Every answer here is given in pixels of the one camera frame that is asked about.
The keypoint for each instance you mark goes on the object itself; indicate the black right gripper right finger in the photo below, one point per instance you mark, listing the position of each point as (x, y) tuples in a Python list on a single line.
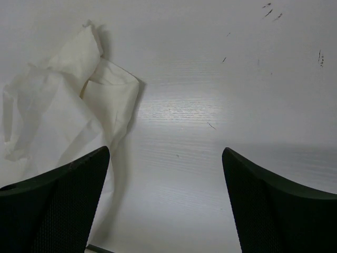
[(275, 214)]

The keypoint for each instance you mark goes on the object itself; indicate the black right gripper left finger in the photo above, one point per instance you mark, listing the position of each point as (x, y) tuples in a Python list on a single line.
[(54, 211)]

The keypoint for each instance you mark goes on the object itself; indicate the white pleated skirt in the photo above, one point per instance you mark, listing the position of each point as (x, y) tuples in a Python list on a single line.
[(58, 111)]

